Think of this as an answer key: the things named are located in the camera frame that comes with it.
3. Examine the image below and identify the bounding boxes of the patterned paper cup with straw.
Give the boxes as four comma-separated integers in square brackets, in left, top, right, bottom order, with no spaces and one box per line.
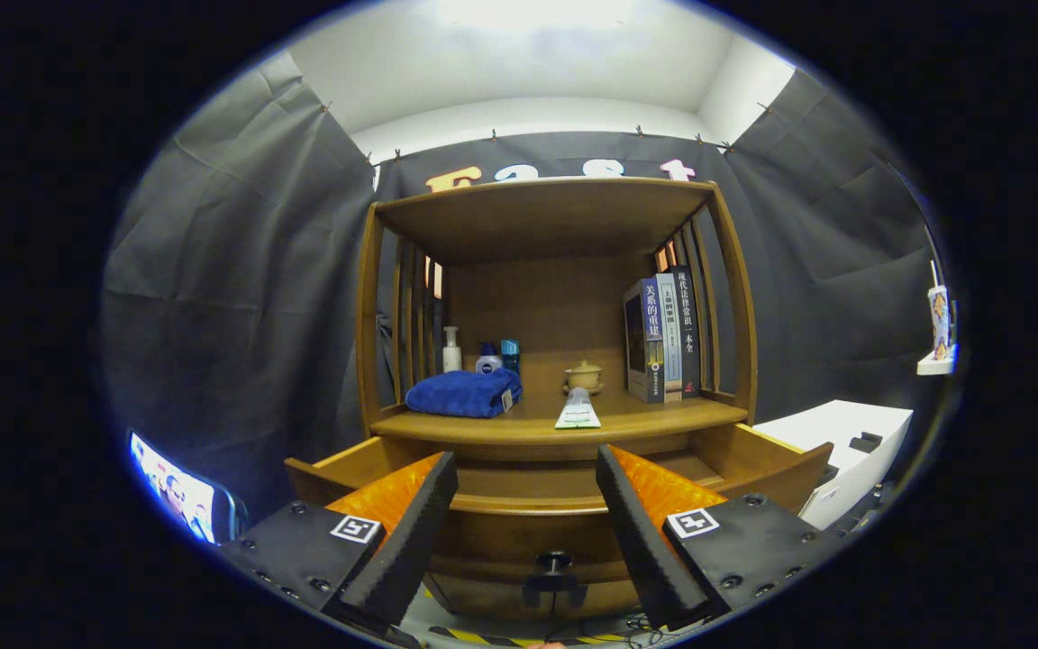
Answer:
[927,261,951,361]

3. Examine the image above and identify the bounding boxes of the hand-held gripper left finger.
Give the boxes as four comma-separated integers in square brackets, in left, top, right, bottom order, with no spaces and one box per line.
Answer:
[220,451,459,632]

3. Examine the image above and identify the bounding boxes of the blue book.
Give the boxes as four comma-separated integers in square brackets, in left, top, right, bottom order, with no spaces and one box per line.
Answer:
[624,279,666,404]

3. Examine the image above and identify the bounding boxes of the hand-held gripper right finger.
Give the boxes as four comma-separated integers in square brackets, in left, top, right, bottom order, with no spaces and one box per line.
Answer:
[595,443,844,630]

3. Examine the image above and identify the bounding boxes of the wooden drawer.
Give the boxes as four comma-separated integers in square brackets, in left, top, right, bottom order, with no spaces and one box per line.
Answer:
[285,422,835,587]

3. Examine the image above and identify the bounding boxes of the ceiling light panel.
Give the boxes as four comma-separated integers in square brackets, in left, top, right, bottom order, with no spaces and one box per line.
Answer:
[438,0,637,28]

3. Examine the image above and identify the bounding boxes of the floor cables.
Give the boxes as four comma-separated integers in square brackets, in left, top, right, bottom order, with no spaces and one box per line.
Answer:
[573,613,664,648]

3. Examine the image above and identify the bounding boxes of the blue folded towel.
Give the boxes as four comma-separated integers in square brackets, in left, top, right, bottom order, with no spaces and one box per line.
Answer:
[405,369,524,419]

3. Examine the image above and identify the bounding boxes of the pale grey book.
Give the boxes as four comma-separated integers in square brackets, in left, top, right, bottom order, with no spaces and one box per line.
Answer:
[656,273,684,402]

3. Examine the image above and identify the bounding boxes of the black book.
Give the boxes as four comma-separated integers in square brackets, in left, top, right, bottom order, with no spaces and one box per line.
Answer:
[674,267,702,399]

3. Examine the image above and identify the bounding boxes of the beige lidded teacup with saucer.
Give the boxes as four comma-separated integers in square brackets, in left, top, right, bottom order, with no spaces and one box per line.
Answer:
[562,360,605,397]

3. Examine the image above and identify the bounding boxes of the white tube green end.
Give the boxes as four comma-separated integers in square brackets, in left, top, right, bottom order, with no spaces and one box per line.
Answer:
[555,387,602,430]

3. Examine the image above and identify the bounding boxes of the wooden countertop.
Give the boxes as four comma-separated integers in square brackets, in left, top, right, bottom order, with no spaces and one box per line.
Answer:
[373,389,748,445]

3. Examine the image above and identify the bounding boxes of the wooden cabinet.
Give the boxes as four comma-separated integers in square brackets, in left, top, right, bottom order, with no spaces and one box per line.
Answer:
[355,177,759,623]

